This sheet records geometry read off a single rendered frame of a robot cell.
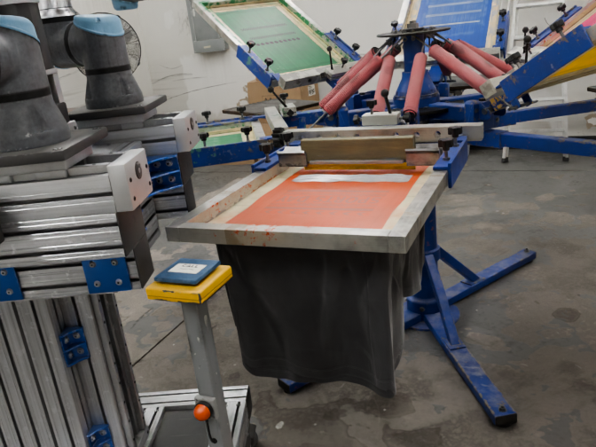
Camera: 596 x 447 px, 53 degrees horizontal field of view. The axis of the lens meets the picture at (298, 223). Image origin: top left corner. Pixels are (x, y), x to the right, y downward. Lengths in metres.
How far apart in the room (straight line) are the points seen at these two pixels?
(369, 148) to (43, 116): 0.97
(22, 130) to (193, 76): 5.83
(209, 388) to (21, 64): 0.74
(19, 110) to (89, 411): 0.86
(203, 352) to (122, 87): 0.74
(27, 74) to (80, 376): 0.81
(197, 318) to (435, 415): 1.29
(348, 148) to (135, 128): 0.63
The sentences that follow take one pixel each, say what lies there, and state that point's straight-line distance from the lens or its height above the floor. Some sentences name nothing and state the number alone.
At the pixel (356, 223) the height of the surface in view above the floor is 0.95.
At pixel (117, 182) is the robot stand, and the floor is 1.18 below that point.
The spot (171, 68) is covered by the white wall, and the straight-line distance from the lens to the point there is 7.12.
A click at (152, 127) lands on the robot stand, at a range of 1.63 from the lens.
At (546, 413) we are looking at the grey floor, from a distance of 2.40.
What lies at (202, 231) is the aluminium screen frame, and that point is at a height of 0.98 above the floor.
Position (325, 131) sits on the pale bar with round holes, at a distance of 2.10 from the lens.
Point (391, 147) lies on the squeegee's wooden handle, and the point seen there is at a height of 1.03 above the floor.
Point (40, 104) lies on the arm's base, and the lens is 1.21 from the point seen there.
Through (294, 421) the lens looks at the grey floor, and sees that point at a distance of 2.36.
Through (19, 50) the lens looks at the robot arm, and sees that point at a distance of 1.20.
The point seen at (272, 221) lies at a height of 0.95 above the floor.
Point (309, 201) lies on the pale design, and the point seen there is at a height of 0.95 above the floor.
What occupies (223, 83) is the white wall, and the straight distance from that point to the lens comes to 6.79.
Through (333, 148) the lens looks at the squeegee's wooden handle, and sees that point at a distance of 1.85.
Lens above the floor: 1.44
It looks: 19 degrees down
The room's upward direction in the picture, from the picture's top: 7 degrees counter-clockwise
